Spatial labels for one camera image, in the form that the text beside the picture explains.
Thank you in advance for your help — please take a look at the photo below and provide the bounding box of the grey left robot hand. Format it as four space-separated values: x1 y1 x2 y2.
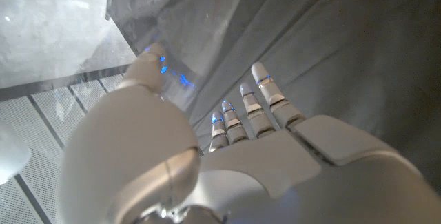
57 42 441 224

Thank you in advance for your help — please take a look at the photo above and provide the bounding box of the black backdrop curtain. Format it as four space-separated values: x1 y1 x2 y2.
185 0 441 194

